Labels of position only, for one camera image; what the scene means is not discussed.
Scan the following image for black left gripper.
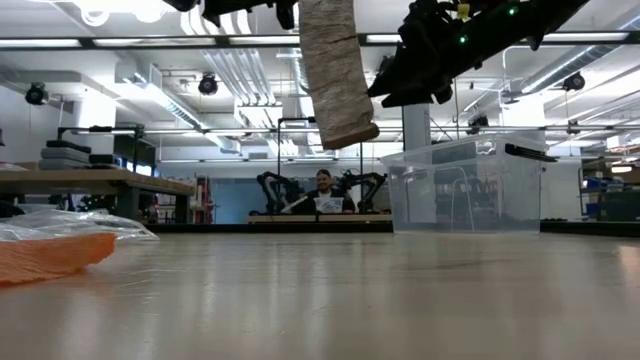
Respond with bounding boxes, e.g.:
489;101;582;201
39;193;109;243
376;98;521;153
202;0;301;30

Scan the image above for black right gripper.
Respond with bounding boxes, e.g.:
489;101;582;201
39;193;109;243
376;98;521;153
367;0;511;109

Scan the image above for brown elastic bandage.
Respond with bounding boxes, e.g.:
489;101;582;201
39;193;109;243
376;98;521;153
298;0;380;150

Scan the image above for clear plastic bin black handles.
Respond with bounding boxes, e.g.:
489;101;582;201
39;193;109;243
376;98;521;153
380;132;559;235

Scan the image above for orange elastic bandage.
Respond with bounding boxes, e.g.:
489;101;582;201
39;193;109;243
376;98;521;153
0;231;118;286

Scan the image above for person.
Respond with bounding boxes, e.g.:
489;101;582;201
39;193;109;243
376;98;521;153
298;168;357;215

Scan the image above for small clear background bin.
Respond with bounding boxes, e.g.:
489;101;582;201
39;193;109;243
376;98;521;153
314;196;345;215

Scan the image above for white cabinet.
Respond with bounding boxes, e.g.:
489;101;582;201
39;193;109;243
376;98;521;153
502;94;584;221

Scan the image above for wooden background workbench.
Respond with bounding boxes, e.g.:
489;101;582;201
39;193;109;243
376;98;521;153
247;213;394;225

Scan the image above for red cabinet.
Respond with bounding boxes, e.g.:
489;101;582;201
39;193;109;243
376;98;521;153
194;175;215;225

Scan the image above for blue storage shelving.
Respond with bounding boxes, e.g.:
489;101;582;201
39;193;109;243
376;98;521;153
579;158;640;224

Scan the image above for wooden background table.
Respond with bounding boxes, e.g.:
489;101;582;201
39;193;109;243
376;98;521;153
0;168;197;225

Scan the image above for stack of grey pads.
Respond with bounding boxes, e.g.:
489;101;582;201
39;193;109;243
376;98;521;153
38;139;121;171

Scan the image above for clear plastic bag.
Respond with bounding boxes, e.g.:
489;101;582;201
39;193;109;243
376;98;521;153
0;208;160;244

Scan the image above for white cylindrical post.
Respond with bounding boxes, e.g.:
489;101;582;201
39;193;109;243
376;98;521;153
402;103;432;151

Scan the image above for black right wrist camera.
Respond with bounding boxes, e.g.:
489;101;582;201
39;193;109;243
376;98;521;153
399;2;446;51

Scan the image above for black overhead frame bar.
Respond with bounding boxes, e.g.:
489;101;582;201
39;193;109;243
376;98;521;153
0;30;640;50

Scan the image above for black table frame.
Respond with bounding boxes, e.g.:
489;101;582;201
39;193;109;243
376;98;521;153
144;221;640;239

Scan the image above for black stand frame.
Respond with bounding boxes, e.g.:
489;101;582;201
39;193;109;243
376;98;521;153
57;124;146;174

